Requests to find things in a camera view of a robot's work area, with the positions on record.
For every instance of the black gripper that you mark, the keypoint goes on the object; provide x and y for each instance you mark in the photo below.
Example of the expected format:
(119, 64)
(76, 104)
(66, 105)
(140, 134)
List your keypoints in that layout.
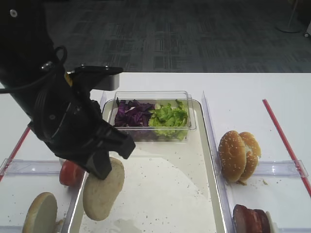
(71, 125)

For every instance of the bun half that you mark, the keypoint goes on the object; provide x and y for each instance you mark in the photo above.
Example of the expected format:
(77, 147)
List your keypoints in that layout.
(41, 215)
(100, 195)

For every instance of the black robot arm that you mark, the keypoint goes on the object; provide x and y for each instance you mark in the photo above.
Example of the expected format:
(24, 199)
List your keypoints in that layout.
(26, 51)

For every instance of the front tomato slice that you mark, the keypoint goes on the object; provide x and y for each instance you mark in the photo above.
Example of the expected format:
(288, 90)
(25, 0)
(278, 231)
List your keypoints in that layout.
(70, 174)

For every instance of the green lettuce leaves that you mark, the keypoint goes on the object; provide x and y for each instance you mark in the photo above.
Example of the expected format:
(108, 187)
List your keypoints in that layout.
(169, 117)

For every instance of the front meat patty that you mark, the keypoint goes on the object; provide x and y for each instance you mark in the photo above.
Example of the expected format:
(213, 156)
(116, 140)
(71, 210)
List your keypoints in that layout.
(243, 219)

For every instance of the meat patty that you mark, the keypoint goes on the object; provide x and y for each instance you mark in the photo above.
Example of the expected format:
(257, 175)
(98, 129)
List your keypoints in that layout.
(257, 222)
(243, 219)

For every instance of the rear meat patty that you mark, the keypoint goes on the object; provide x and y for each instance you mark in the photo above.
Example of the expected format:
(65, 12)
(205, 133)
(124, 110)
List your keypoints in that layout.
(257, 222)

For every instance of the white block behind patties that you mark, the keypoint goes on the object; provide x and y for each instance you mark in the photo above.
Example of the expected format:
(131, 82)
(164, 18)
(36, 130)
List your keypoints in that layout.
(273, 225)

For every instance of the purple cabbage shreds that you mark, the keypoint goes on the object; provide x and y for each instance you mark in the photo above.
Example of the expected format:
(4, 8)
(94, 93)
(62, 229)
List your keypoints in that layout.
(132, 113)

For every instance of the clear plastic salad container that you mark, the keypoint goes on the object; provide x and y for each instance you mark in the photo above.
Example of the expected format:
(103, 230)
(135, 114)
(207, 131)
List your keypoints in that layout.
(153, 97)

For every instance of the metal baking tray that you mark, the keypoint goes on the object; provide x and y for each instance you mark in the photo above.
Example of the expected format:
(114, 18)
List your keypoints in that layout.
(169, 187)

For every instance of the left clear cross divider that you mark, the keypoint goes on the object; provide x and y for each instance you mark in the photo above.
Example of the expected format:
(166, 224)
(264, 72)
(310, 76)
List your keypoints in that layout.
(19, 167)

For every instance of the clear cross divider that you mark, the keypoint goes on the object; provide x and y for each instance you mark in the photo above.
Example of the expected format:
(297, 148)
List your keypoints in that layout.
(290, 168)
(19, 167)

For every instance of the left red tape strip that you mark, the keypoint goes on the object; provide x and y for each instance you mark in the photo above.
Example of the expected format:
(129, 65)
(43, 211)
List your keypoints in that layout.
(17, 148)

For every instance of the red tape strip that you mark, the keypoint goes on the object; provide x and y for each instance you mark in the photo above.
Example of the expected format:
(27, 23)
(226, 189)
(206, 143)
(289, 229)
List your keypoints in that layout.
(288, 147)
(17, 148)

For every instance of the bottom left clear divider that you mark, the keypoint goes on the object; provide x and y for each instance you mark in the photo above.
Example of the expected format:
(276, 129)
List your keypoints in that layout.
(11, 229)

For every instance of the front sesame bun top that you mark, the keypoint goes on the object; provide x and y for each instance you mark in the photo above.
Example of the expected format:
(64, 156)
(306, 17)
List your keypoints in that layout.
(232, 153)

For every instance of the sesame bun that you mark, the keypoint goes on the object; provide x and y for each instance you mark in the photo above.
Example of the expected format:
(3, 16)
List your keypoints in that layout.
(253, 153)
(232, 153)

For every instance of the right long clear divider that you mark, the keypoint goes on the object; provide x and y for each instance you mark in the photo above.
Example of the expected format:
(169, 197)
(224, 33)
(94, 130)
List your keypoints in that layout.
(227, 224)

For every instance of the rear sesame bun top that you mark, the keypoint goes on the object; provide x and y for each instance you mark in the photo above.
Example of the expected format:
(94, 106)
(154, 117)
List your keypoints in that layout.
(253, 153)

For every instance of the right clear cross divider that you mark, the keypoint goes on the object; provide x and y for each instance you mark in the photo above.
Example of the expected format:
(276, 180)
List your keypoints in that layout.
(290, 168)

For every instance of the bottom right clear divider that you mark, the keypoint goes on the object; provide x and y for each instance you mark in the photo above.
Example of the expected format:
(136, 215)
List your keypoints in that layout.
(293, 230)

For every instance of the right red tape strip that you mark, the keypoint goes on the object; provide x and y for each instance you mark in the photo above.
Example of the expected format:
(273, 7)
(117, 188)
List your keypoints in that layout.
(288, 147)

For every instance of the grey floor stand base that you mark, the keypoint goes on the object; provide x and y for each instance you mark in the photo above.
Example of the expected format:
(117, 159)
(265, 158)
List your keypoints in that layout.
(291, 26)

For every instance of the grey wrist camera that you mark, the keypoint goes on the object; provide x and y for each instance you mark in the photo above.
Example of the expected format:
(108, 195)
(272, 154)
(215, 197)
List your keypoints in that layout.
(87, 78)

